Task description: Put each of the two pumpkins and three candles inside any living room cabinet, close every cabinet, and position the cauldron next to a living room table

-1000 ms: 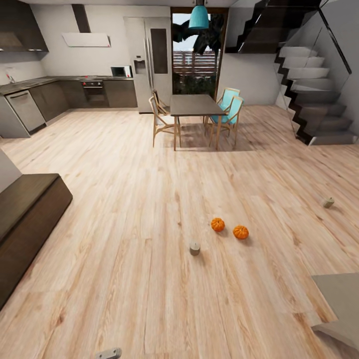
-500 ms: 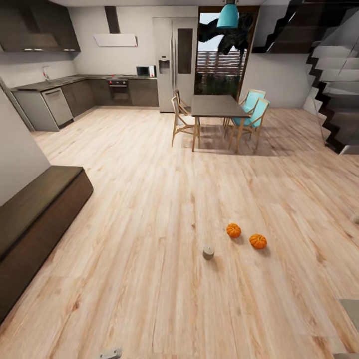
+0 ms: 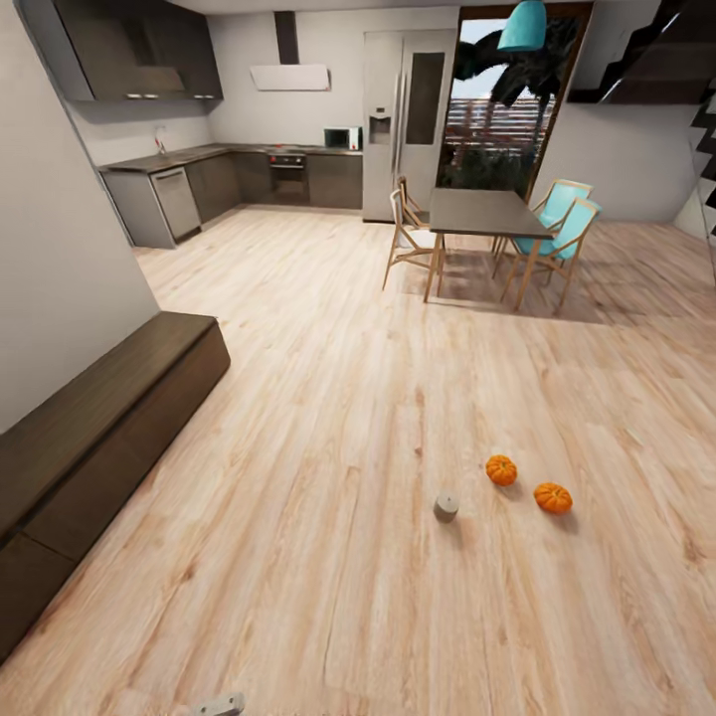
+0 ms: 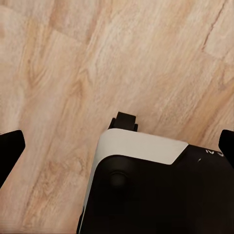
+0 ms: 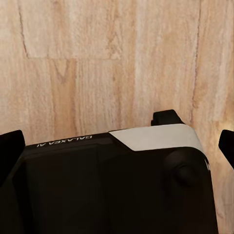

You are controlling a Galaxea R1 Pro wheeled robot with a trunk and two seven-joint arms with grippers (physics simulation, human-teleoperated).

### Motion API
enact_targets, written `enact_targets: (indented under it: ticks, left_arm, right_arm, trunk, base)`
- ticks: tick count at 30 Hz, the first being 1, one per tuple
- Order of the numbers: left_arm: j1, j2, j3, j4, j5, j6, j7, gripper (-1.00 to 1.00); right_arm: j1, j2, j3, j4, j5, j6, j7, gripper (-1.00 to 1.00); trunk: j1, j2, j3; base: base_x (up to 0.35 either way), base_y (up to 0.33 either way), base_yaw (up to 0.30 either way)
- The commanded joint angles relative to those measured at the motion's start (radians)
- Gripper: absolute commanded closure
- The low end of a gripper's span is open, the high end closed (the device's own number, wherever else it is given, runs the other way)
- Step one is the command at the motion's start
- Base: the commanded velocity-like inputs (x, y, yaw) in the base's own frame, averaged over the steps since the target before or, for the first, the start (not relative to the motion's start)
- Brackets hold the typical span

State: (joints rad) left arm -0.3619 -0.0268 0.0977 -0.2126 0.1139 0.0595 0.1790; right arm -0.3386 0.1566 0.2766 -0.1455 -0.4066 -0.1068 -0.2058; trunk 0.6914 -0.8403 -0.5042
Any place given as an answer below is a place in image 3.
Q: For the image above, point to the room light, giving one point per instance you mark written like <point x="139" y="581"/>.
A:
<point x="526" y="28"/>

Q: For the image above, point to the microwave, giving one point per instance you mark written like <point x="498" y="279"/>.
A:
<point x="351" y="137"/>

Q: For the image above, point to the fixed window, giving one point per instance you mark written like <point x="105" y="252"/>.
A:
<point x="503" y="105"/>

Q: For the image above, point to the pumpkin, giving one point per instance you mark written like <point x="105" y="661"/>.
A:
<point x="501" y="471"/>
<point x="553" y="499"/>

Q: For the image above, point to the oven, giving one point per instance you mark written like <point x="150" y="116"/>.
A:
<point x="288" y="172"/>

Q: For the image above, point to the fridge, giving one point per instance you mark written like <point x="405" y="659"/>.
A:
<point x="407" y="85"/>

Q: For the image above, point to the pillar candle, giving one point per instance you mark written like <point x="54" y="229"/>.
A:
<point x="446" y="507"/>

